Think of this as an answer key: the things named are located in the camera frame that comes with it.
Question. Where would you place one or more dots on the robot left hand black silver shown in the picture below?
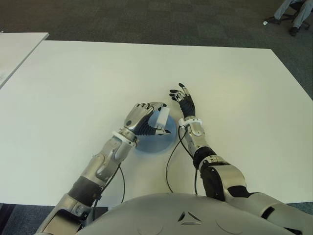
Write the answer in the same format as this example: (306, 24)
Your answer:
(138, 117)

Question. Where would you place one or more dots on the robot right hand black silver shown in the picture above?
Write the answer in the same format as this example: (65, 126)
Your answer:
(188, 107)

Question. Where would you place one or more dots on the white charger block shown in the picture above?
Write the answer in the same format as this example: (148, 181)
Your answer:
(163, 117)

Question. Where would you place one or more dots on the robot left arm silver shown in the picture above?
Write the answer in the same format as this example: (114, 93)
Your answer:
(105, 161)

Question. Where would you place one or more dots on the robot right arm silver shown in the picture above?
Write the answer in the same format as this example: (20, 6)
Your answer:
(227, 173)

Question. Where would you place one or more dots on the blue plastic plate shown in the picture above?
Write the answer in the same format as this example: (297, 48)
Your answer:
(159, 144)

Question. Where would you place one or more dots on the robot torso grey shell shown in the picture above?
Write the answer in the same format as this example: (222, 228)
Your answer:
(171, 215)

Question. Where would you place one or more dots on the neighbouring white table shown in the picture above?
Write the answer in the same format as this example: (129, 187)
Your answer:
(17, 51)

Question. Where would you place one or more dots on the seated person in grey trousers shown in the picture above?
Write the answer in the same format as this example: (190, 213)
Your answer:
(299, 12)

